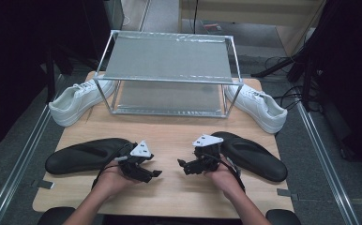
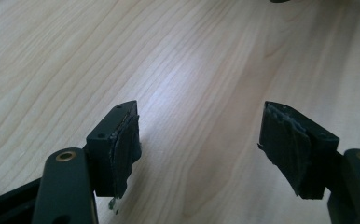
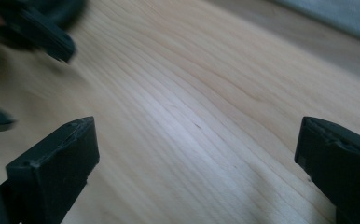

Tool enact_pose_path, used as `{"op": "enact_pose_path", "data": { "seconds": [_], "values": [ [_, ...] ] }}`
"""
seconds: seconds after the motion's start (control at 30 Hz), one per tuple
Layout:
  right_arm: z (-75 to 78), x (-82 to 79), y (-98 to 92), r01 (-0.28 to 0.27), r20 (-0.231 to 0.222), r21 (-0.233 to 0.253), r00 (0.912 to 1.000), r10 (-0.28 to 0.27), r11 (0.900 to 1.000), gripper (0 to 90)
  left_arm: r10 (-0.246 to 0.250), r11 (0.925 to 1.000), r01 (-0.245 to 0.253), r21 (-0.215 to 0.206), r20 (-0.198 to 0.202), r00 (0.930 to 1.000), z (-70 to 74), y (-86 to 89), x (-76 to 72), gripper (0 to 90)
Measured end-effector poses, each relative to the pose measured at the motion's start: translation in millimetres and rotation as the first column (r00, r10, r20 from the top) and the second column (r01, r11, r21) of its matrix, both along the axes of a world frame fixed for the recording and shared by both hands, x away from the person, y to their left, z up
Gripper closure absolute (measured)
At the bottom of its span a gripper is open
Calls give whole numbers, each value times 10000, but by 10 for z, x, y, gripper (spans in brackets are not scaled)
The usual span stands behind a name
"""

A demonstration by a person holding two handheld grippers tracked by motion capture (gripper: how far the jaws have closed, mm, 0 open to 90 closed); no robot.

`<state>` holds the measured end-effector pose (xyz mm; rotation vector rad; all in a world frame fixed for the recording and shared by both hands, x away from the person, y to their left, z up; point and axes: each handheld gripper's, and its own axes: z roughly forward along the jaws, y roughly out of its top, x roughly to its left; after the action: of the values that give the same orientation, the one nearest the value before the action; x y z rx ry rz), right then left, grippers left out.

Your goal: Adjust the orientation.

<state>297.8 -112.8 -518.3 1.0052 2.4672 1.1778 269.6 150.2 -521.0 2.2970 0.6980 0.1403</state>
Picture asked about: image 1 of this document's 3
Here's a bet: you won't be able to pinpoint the white sneaker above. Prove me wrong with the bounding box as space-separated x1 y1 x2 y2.
48 78 117 128
225 83 289 135

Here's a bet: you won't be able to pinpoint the person's left hand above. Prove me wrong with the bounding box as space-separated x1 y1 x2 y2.
98 160 140 196

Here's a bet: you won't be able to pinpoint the black stand leg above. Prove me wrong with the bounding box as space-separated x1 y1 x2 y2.
250 55 299 79

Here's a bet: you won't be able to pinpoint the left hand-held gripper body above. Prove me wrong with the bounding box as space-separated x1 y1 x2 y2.
118 140 153 178

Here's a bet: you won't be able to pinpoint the hand-held gripper cable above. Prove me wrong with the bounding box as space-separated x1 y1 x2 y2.
213 153 247 193
91 142 133 190

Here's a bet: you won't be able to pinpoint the metal shoe rack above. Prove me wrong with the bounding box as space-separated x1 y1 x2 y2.
93 29 244 119

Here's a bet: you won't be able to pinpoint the left hand-held gripper cable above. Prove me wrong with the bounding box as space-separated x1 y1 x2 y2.
91 142 133 190

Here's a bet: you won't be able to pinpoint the black curtain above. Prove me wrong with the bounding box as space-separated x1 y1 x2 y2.
304 0 362 172
0 0 112 154

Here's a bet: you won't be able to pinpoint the right hand-held gripper cable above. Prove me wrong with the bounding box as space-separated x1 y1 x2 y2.
213 153 247 193

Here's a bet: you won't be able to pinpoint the person's right hand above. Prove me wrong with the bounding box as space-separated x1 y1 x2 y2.
204 157 244 198

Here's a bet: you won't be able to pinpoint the metal floor rail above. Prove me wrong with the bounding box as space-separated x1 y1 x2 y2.
0 74 65 225
294 101 361 225

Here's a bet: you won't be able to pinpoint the wooden cabinet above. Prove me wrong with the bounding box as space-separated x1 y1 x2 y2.
178 0 327 57

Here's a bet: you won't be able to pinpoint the black chair armrest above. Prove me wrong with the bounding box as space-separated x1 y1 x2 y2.
37 206 77 225
264 209 302 225

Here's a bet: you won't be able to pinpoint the black floor cables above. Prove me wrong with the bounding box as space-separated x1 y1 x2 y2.
264 55 321 112

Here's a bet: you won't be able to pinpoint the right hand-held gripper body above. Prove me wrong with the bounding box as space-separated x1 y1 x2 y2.
191 134 224 173

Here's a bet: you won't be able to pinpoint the black slipper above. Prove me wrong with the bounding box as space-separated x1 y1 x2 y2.
211 130 289 183
44 137 136 175

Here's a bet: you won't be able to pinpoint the red flat item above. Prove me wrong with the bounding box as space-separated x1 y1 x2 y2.
202 21 223 35

